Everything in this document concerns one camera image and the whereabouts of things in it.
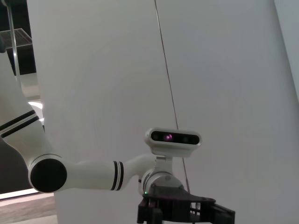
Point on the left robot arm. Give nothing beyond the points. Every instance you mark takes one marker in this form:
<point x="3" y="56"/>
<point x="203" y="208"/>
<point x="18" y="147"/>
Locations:
<point x="88" y="173"/>

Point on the thin grey pole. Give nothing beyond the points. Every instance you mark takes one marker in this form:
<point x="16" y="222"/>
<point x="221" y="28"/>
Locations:
<point x="14" y="46"/>

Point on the dark grated panel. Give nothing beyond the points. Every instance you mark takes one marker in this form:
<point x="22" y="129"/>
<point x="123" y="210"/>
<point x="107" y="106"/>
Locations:
<point x="16" y="38"/>

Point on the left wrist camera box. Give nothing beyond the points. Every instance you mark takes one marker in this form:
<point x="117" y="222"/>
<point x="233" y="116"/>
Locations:
<point x="174" y="141"/>

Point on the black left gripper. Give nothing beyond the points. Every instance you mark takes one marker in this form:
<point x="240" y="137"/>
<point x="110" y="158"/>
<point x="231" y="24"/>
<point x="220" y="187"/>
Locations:
<point x="175" y="203"/>

